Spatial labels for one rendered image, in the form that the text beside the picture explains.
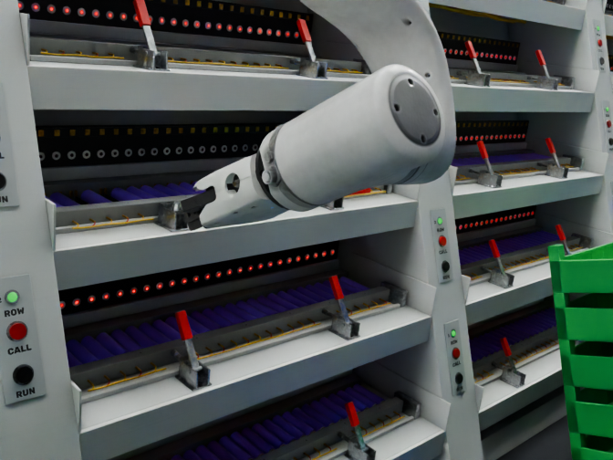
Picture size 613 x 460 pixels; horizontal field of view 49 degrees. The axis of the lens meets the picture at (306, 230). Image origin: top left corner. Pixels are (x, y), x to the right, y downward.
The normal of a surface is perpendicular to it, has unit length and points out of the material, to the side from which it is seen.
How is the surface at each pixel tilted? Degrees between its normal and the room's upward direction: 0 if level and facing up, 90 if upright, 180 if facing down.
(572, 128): 90
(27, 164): 90
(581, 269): 90
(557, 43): 90
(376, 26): 147
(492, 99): 110
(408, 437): 20
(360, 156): 123
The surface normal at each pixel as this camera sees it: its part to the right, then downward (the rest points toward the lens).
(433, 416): -0.73, 0.11
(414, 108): 0.64, -0.24
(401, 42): -0.35, 0.65
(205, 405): 0.68, 0.28
